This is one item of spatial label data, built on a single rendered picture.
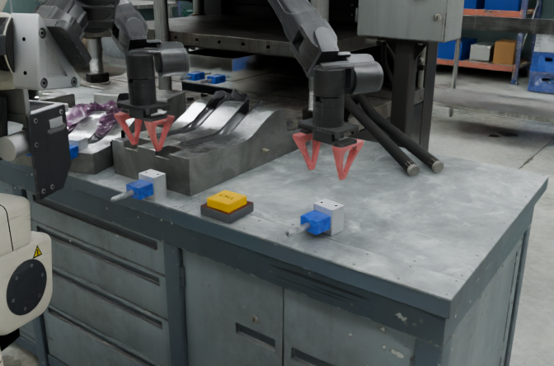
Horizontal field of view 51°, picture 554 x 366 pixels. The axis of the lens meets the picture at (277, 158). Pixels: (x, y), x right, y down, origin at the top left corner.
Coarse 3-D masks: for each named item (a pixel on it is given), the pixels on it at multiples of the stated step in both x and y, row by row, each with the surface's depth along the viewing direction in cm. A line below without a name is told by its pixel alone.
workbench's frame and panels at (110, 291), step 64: (0, 192) 181; (64, 192) 157; (64, 256) 168; (128, 256) 150; (192, 256) 135; (256, 256) 121; (512, 256) 139; (64, 320) 179; (128, 320) 157; (192, 320) 141; (256, 320) 127; (320, 320) 117; (384, 320) 106; (448, 320) 100; (512, 320) 154
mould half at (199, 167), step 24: (216, 120) 155; (264, 120) 149; (288, 120) 171; (120, 144) 141; (144, 144) 138; (168, 144) 138; (216, 144) 140; (240, 144) 142; (264, 144) 151; (288, 144) 160; (120, 168) 143; (144, 168) 138; (168, 168) 133; (192, 168) 130; (216, 168) 137; (240, 168) 144; (192, 192) 131
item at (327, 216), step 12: (324, 204) 113; (336, 204) 113; (300, 216) 112; (312, 216) 111; (324, 216) 111; (336, 216) 112; (300, 228) 109; (312, 228) 110; (324, 228) 111; (336, 228) 113
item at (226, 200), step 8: (224, 192) 124; (232, 192) 124; (208, 200) 121; (216, 200) 119; (224, 200) 119; (232, 200) 119; (240, 200) 120; (216, 208) 120; (224, 208) 118; (232, 208) 119
